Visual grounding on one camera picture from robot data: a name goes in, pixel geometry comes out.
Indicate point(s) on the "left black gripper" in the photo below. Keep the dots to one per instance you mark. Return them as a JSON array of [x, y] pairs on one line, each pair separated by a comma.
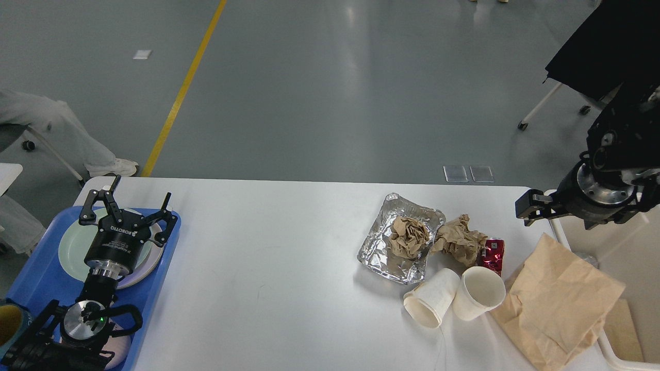
[[116, 245]]

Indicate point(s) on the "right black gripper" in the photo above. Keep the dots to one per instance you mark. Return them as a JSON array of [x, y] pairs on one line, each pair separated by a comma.
[[581, 195]]

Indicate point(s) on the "light green plate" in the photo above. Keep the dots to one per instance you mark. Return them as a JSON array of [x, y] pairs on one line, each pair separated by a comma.
[[74, 246]]

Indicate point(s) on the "brown paper bag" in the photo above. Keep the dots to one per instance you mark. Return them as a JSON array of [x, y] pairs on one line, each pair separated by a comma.
[[556, 306], [621, 333]]

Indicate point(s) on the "pink mug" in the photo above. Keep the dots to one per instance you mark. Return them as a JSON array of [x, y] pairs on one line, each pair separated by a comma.
[[115, 350]]

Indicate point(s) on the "white paper cup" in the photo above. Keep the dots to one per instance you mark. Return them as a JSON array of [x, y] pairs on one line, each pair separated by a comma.
[[429, 301], [480, 290]]

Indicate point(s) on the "aluminium foil tray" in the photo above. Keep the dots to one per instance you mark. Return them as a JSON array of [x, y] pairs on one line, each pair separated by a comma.
[[375, 252]]

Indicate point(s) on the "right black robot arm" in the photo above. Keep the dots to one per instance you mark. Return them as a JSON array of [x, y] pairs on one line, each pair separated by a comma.
[[616, 177]]

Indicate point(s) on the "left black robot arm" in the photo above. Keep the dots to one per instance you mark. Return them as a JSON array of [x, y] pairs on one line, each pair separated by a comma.
[[91, 286]]

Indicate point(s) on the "pink plate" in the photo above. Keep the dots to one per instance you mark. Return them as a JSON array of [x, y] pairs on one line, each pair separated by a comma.
[[144, 268]]

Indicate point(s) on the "white sneaker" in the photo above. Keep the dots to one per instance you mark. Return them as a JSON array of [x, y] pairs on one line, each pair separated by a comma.
[[119, 166]]

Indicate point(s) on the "white plastic bin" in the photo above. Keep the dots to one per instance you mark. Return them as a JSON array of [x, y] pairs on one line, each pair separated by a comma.
[[629, 253]]

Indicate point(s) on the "white rolling chair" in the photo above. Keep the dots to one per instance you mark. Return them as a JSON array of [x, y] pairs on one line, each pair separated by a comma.
[[584, 110]]

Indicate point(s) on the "blue plastic tray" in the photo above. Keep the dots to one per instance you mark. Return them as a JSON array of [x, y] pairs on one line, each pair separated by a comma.
[[42, 279]]

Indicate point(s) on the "person in grey trousers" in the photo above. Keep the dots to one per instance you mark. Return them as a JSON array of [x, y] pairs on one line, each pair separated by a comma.
[[54, 120]]

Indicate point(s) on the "red foil wrapper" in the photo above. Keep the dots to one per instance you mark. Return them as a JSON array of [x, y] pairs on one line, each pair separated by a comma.
[[491, 255]]

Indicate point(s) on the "crumpled brown paper ball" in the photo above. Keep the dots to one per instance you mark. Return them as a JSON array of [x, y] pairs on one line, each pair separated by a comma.
[[456, 239]]

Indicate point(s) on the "black jacket on chair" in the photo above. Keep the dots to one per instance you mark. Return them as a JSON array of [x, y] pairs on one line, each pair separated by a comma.
[[616, 45]]

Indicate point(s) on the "blue yellow mug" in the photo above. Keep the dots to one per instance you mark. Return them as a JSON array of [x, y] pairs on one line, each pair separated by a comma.
[[15, 320]]

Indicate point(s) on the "crumpled brown paper in tray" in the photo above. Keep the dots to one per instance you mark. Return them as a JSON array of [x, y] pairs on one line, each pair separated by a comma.
[[408, 237]]

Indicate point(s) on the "lying white paper cup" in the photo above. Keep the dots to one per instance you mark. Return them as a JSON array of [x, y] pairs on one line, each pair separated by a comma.
[[429, 301]]

